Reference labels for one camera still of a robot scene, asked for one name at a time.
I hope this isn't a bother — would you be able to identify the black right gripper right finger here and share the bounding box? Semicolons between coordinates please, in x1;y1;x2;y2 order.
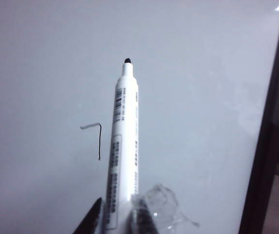
129;197;160;234

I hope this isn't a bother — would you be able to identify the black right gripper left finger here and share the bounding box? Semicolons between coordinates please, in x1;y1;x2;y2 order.
72;197;103;234

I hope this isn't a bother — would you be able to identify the white marker pen black tip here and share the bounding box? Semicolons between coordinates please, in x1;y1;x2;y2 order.
102;57;141;234

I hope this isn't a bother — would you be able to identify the black whiteboard stand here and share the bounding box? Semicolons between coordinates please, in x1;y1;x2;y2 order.
247;0;279;234

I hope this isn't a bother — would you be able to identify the clear crumpled tape wrap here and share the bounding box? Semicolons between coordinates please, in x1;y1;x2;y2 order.
129;183;200;234

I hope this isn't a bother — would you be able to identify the white whiteboard with black frame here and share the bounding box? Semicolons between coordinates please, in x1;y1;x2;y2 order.
0;0;279;234

